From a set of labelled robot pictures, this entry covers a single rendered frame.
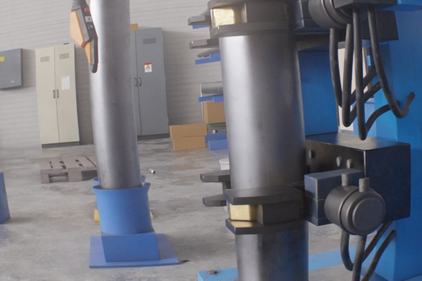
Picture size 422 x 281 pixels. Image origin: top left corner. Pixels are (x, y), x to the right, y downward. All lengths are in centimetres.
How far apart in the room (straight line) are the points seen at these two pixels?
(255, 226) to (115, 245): 158
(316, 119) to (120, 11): 123
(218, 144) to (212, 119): 290
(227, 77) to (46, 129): 1020
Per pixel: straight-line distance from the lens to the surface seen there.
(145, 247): 313
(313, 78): 224
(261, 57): 181
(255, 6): 161
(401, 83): 195
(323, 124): 225
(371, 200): 146
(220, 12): 169
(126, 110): 310
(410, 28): 198
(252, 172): 183
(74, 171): 662
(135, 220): 312
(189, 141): 937
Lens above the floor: 78
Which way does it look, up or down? 3 degrees down
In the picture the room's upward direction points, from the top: 5 degrees counter-clockwise
